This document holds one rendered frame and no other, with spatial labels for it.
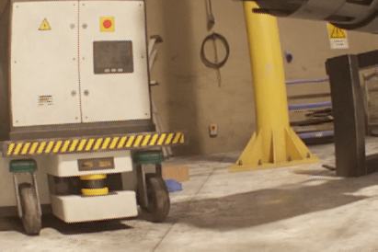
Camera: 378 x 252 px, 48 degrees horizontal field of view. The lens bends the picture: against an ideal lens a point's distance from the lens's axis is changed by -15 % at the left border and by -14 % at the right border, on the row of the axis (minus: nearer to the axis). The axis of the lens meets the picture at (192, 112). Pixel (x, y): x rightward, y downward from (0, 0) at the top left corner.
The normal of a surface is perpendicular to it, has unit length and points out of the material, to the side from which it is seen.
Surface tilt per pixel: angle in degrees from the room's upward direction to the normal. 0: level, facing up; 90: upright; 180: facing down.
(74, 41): 90
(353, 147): 90
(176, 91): 90
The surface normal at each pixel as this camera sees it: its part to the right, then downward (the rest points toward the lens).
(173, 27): -0.11, -0.04
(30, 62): 0.51, -0.08
